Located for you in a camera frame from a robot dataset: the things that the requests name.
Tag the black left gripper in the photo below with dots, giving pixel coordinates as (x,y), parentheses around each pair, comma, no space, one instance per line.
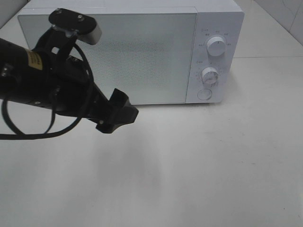
(77,94)

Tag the white microwave door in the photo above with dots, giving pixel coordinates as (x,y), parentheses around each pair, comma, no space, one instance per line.
(147,55)

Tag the round white door-release button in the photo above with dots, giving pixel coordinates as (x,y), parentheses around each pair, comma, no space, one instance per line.
(204,94)

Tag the white timer knob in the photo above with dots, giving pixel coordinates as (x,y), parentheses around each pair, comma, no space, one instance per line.
(209,76)

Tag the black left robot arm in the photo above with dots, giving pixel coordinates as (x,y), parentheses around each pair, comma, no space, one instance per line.
(24,79)

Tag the white microwave oven body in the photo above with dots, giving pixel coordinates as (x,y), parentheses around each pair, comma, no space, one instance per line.
(214,17)

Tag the upper white power knob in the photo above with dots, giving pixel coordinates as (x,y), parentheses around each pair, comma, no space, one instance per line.
(216,45)

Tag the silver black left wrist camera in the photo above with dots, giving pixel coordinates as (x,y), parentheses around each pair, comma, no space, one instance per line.
(85,27)

